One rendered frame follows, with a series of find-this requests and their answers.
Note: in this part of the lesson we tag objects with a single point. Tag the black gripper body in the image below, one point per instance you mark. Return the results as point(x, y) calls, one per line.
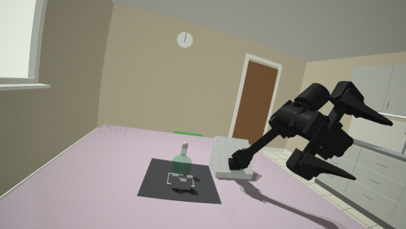
point(316, 127)

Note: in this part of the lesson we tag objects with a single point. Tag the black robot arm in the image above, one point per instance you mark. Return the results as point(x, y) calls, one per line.
point(313, 98)

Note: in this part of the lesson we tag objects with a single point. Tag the green glass bottle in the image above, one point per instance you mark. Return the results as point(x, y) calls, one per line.
point(181, 164)

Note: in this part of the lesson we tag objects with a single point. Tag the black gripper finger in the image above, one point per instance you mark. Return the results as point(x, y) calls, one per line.
point(315, 166)
point(357, 107)

